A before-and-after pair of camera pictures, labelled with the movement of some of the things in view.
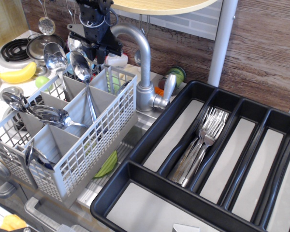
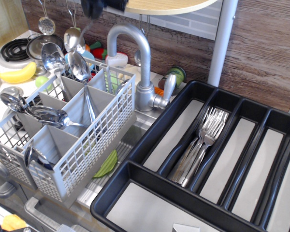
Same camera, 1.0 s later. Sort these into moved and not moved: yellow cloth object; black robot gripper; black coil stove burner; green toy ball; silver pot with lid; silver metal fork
Moved: silver metal fork; black robot gripper
Not moved: black coil stove burner; yellow cloth object; green toy ball; silver pot with lid
